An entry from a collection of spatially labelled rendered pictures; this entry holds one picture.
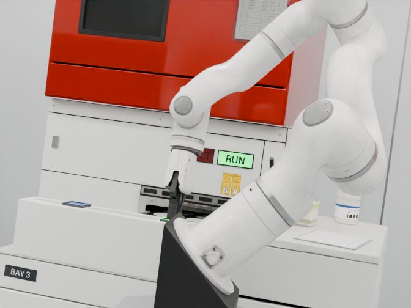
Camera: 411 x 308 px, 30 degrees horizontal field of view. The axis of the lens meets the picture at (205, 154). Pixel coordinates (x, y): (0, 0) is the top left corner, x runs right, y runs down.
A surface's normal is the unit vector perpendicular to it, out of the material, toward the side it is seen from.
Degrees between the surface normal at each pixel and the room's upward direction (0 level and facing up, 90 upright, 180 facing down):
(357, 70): 54
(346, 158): 121
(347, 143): 104
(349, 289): 90
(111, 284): 90
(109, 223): 90
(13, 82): 90
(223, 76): 48
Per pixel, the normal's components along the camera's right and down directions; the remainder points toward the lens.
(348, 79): -0.18, -0.39
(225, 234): -0.23, -0.13
